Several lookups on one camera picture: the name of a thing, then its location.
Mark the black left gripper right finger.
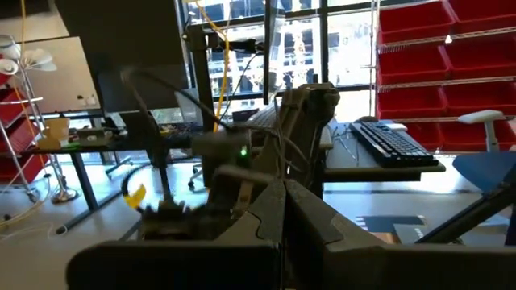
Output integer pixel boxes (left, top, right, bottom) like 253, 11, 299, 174
284, 179, 516, 290

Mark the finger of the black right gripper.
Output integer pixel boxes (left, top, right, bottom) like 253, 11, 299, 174
183, 203, 239, 242
139, 199, 190, 242

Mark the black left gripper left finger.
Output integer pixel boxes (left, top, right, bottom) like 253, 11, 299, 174
65, 180, 288, 290

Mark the grey keyboard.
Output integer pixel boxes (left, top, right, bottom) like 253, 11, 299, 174
244, 105, 283, 131

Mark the black office desk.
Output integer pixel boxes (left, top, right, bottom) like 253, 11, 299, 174
23, 132, 202, 237

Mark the chrome stand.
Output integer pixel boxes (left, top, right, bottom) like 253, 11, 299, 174
18, 66, 81, 205

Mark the grey small device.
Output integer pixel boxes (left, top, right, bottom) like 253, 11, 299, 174
76, 126, 108, 147

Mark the black keyboard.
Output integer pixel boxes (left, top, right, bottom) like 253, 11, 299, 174
348, 119, 441, 169

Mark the blue office chair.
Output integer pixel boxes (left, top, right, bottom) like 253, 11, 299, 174
451, 109, 516, 195

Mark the tan cardboard piece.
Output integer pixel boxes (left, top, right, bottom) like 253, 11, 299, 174
37, 116, 73, 151

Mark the black computer monitor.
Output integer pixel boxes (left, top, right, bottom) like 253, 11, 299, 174
54, 0, 191, 116

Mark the white fan head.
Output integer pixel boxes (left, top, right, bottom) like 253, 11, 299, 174
0, 58, 20, 77
0, 35, 22, 60

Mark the yellow cable tag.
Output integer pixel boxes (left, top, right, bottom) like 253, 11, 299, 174
123, 184, 148, 209

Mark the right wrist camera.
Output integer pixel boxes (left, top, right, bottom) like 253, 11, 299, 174
192, 130, 253, 168

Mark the black left camera cable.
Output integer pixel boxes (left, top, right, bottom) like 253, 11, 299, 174
119, 163, 170, 213

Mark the black camera cable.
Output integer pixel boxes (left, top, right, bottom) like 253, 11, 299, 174
119, 163, 170, 213
119, 66, 237, 132

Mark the black right camera cable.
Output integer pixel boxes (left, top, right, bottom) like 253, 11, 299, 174
119, 66, 237, 132

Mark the black upright post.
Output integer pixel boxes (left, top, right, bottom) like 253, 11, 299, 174
183, 23, 218, 134

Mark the yellow network cable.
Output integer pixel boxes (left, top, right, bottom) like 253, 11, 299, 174
194, 0, 232, 135

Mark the yellow hanging cable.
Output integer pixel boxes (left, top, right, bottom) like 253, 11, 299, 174
18, 0, 29, 65

